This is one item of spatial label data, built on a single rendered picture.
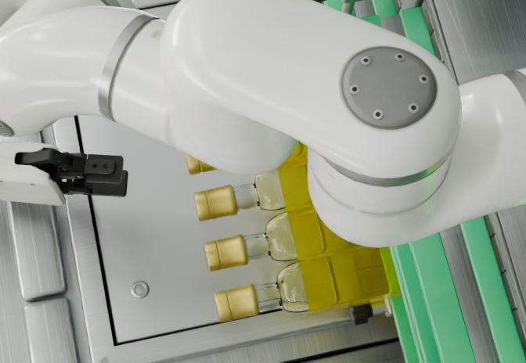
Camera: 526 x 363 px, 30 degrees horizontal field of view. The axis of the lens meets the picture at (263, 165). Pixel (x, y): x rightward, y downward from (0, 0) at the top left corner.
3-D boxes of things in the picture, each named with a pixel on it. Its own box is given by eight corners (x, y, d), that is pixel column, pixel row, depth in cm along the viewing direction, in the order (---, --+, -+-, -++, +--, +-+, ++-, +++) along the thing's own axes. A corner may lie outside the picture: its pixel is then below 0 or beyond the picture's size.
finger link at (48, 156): (6, 171, 111) (54, 180, 113) (23, 154, 104) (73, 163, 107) (7, 161, 111) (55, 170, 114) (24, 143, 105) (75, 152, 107)
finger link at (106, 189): (72, 199, 117) (127, 203, 118) (68, 192, 114) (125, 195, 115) (74, 174, 118) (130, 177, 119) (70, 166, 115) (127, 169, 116)
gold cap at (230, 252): (240, 237, 113) (203, 245, 112) (241, 230, 109) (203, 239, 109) (247, 267, 112) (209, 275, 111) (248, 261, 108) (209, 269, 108)
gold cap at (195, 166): (220, 144, 116) (184, 151, 116) (220, 134, 113) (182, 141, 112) (226, 172, 115) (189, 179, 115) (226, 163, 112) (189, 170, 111)
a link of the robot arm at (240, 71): (177, 54, 79) (149, -81, 65) (455, 170, 74) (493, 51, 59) (117, 148, 75) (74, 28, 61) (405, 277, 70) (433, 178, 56)
